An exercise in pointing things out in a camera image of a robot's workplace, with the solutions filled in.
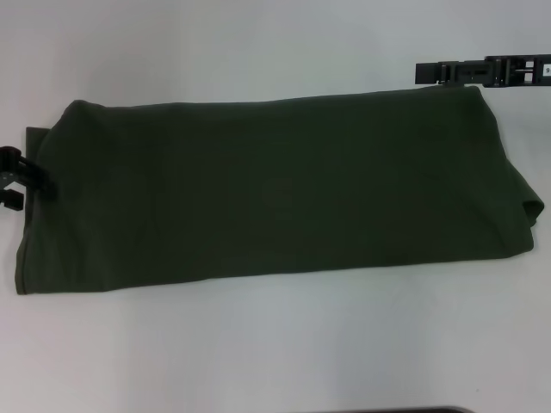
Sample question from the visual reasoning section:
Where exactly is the dark green FREE t-shirt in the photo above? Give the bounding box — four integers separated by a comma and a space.
11, 83, 544, 298

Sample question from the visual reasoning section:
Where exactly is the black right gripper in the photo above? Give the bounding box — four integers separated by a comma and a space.
414, 54, 551, 90

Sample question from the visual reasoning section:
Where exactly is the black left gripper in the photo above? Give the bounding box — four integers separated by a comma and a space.
0, 145, 59, 213

